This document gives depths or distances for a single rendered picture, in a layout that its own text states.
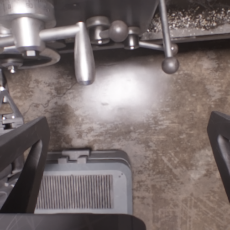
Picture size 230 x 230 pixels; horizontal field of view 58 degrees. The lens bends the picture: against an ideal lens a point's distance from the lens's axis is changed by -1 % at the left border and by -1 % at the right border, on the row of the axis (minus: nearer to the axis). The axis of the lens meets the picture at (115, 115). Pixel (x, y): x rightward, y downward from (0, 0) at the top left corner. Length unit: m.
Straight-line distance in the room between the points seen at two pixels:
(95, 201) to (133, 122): 0.45
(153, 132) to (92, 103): 0.36
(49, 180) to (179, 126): 0.71
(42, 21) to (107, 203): 0.83
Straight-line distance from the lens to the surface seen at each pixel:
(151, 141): 1.18
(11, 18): 0.30
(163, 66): 0.48
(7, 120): 0.55
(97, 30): 0.47
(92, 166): 0.95
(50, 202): 1.04
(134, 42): 0.56
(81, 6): 0.43
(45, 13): 0.29
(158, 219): 1.36
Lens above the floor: 1.14
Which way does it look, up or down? 84 degrees down
